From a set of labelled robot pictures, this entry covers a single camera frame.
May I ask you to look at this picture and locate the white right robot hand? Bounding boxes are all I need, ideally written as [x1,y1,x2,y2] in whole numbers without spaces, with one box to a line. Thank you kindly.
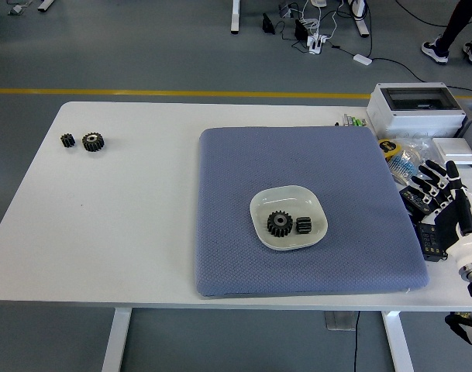
[410,159,472,270]

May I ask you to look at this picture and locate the large black gear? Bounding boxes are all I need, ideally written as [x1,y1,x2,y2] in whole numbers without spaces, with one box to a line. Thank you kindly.
[266,210,295,238]
[81,131,106,153]

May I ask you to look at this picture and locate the black controller panel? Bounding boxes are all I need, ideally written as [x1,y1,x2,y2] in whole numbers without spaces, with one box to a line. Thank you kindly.
[398,184,438,224]

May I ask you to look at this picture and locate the clear bag of parts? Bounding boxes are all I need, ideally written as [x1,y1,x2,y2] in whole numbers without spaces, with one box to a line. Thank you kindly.
[388,137,460,185]

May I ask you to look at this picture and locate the green terminal connectors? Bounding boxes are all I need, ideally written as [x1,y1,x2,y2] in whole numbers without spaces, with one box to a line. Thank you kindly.
[342,113,367,128]

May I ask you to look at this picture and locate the white square dish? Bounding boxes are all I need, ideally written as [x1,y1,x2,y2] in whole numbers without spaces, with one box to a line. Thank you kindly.
[249,184,329,250]

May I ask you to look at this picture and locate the person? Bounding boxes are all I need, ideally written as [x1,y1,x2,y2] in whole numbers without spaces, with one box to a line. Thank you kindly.
[420,0,472,66]

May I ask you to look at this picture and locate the blue-grey quilted mat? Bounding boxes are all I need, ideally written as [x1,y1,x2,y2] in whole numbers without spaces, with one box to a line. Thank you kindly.
[192,126,430,298]

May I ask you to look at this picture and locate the white power strip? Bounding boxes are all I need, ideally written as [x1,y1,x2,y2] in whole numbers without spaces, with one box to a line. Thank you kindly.
[305,33,329,54]

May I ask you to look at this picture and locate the white background table leg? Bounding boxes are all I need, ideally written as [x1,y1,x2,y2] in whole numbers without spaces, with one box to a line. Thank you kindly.
[230,0,243,34]
[346,0,370,38]

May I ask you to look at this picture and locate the black charger block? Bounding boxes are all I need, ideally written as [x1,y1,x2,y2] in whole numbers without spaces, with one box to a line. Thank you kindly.
[294,18,310,40]

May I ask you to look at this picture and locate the black stand on floor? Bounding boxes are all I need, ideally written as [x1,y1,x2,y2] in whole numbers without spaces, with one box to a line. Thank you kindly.
[261,12,277,35]

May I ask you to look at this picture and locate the white switch panel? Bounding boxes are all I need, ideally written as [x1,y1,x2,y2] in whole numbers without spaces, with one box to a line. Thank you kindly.
[432,137,472,166]

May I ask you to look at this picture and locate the grey electrical enclosure box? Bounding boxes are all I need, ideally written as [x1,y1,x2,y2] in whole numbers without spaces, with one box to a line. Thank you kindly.
[366,81,468,140]

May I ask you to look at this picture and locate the black cable under table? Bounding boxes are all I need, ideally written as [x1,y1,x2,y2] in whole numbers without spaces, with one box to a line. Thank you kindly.
[353,312,360,372]

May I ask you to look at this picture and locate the black floor cable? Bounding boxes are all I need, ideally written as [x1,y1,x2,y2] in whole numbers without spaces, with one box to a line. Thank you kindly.
[369,57,472,98]

